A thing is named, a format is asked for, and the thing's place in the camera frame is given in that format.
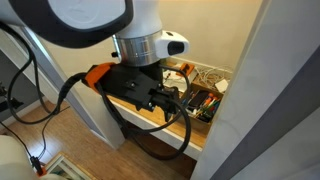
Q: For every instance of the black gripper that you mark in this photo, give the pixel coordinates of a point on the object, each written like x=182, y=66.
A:
x=140, y=86

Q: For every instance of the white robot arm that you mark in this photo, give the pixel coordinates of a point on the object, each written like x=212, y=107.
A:
x=136, y=30

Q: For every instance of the cardboard box of tools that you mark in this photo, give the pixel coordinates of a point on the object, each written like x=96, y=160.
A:
x=202, y=103

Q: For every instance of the white power adapter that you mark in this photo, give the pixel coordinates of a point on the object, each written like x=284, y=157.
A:
x=222, y=85

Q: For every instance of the white framed floor object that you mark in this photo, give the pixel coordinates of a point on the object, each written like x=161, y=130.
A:
x=64, y=166

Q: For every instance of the orange black cable connector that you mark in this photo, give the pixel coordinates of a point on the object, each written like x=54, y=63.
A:
x=95, y=73

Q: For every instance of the wooden desk with white frame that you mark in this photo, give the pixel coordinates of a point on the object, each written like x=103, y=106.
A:
x=172, y=135

